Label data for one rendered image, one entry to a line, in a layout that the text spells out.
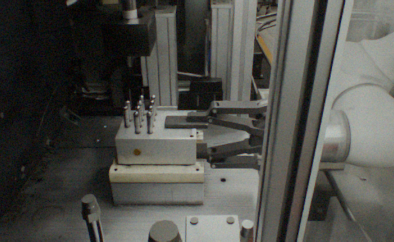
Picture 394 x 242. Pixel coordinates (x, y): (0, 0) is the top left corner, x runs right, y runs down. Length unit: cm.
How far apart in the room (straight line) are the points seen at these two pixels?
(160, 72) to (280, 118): 52
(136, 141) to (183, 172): 9
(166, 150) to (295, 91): 29
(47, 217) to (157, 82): 38
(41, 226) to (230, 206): 30
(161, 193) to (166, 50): 34
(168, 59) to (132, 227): 39
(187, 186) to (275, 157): 26
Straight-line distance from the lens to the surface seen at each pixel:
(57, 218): 61
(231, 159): 61
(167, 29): 77
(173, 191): 57
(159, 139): 53
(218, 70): 83
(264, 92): 106
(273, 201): 37
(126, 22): 48
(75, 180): 67
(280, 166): 34
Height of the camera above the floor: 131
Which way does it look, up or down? 29 degrees down
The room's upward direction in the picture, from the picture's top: straight up
